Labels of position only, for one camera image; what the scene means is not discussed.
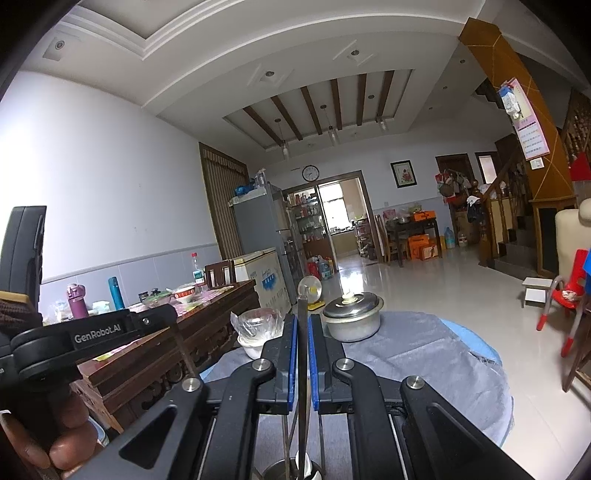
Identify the brown knit cloth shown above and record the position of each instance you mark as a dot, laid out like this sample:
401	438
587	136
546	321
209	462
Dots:
18	311

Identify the red and white bowl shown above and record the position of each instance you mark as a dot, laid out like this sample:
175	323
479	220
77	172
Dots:
184	293

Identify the blue water jug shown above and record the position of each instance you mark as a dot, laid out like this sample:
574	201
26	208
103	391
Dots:
449	239

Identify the checked patterned cloth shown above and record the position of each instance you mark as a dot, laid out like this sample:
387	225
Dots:
203	295

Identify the person's left hand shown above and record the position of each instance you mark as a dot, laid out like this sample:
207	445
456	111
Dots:
69	443

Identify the clear plastic water bottle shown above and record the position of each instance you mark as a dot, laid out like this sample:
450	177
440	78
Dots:
197	270

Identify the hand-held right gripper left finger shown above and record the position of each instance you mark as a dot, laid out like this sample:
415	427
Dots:
291	355

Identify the glass pot lid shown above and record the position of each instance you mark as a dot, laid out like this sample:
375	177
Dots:
156	297

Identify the carved wooden sideboard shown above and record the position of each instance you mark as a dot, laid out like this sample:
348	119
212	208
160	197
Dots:
152	355

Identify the small desk fan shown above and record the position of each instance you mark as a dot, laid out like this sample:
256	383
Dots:
316	290

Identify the steel pot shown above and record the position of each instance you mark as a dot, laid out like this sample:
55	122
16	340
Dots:
353	330

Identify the white step stool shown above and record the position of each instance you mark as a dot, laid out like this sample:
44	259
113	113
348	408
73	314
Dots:
538	293

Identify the single dark chopstick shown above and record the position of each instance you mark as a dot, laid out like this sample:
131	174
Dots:
302	332

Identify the bunch of black chopsticks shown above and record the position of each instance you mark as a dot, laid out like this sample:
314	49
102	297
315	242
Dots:
288	434

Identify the wooden slatted screen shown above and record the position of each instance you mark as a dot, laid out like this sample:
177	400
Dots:
221	198

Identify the white plastic spoon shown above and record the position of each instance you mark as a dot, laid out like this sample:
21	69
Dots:
304	468

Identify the orange cardboard box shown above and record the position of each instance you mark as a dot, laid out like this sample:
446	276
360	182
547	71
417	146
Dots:
425	248

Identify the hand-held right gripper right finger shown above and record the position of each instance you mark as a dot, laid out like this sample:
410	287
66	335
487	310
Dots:
315	355

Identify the dark wooden table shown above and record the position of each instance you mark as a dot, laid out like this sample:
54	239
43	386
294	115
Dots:
415	228

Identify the pink wall calendar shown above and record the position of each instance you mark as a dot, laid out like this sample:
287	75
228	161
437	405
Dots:
531	129

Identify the wooden staircase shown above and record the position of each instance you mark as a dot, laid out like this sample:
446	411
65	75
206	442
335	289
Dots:
508	207

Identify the flat orange box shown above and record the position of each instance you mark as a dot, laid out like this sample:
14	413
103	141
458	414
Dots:
424	215

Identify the round wall clock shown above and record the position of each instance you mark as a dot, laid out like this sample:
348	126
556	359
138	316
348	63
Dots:
310	173

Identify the teal water bottle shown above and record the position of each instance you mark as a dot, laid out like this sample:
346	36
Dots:
116	294

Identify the shelf of bottles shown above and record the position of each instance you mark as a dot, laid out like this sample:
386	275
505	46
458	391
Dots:
307	221

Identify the grey refrigerator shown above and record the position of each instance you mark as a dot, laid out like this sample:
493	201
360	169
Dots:
258	221

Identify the blue table undercloth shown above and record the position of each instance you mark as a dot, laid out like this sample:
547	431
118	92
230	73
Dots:
475	341

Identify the clear plastic bag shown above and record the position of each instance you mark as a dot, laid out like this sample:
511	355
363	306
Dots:
256	323

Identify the white chest freezer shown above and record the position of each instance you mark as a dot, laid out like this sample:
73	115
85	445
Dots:
268	277

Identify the purple water bottle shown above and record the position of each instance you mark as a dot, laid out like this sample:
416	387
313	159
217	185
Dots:
77	302

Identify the cream armchair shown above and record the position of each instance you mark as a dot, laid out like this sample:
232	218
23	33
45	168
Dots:
570	230

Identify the steel pot lid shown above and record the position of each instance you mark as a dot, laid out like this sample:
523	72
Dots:
353	307

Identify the framed wall picture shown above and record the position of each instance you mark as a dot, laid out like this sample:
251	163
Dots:
401	173

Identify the red plastic chair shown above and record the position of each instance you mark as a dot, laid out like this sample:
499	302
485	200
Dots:
570	290

